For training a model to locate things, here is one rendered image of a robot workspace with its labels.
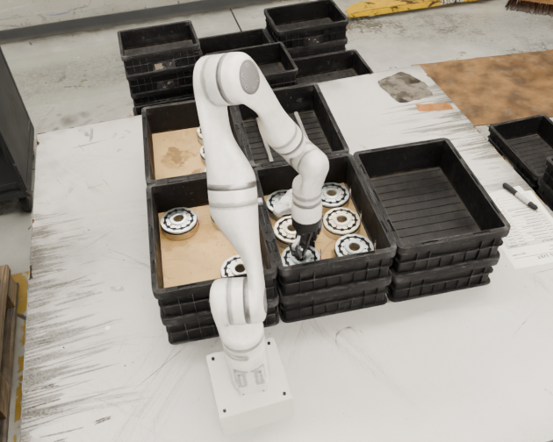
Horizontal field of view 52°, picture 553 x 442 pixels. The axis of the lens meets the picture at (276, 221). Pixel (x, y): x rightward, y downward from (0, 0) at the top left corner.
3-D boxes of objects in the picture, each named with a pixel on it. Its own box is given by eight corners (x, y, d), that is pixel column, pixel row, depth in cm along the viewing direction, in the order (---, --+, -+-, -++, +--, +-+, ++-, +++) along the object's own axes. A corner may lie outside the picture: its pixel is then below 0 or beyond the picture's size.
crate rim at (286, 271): (398, 256, 139) (398, 250, 137) (279, 278, 136) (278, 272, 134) (350, 158, 167) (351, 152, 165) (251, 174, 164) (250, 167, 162)
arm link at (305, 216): (290, 192, 144) (289, 174, 139) (328, 208, 139) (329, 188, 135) (270, 214, 138) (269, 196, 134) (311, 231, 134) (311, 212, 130)
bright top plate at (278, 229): (315, 239, 151) (315, 238, 151) (278, 246, 150) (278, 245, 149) (305, 214, 158) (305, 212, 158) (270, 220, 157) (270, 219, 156)
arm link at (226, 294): (205, 307, 104) (219, 357, 116) (256, 304, 104) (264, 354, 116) (209, 268, 111) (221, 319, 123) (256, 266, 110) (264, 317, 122)
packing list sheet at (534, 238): (589, 255, 164) (590, 253, 163) (518, 273, 160) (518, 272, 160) (525, 184, 187) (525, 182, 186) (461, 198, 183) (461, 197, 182)
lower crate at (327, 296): (389, 306, 154) (394, 279, 145) (282, 327, 150) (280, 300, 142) (347, 209, 182) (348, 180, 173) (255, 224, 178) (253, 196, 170)
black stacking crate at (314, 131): (348, 182, 174) (350, 153, 166) (254, 197, 170) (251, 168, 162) (316, 111, 202) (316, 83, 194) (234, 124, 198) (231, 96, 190)
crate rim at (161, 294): (278, 278, 136) (278, 272, 134) (154, 301, 132) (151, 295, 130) (251, 174, 164) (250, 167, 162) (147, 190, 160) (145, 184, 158)
